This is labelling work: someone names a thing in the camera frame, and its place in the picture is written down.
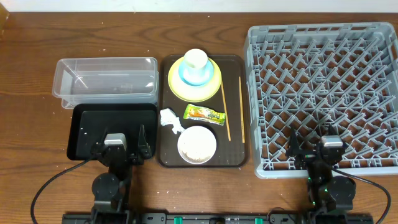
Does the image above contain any right wooden chopstick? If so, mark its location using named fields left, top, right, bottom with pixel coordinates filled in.
left=238, top=76, right=246, bottom=144

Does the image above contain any yellow plate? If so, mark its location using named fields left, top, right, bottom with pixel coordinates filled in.
left=167, top=57, right=222, bottom=103

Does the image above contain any grey plastic dishwasher rack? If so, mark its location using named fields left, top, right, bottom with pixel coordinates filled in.
left=244, top=22, right=397, bottom=179

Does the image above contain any light blue bowl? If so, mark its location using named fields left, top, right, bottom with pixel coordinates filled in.
left=178, top=58, right=214, bottom=86

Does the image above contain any left wooden chopstick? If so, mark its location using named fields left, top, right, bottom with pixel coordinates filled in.
left=221, top=81, right=231, bottom=141

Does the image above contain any green orange snack wrapper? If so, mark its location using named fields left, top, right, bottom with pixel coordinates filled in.
left=183, top=104, right=226, bottom=126

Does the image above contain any wooden chopstick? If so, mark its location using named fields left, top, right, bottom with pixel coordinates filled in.
left=221, top=81, right=231, bottom=141
left=238, top=76, right=246, bottom=144

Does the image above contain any cream white cup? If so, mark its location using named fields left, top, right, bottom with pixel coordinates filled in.
left=181, top=49, right=208, bottom=80

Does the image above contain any dark brown serving tray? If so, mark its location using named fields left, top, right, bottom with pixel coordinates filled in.
left=159, top=55, right=249, bottom=167

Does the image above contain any white bowl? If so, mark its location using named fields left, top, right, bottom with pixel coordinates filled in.
left=177, top=126, right=217, bottom=165

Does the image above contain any white tissue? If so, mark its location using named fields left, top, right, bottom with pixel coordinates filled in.
left=160, top=108, right=185, bottom=134

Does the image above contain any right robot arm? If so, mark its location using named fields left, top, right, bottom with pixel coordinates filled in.
left=286, top=126, right=356, bottom=223

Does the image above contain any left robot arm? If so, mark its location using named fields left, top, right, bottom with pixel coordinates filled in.
left=89, top=125, right=153, bottom=224

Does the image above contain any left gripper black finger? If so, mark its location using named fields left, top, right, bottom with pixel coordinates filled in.
left=137, top=124, right=152, bottom=159
left=93, top=128, right=108, bottom=152

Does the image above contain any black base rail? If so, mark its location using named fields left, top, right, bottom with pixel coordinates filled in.
left=61, top=212, right=374, bottom=224

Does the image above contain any clear plastic bin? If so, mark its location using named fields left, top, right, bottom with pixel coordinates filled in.
left=52, top=57, right=159, bottom=109

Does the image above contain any black plastic tray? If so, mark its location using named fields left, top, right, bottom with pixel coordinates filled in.
left=67, top=103, right=157, bottom=161

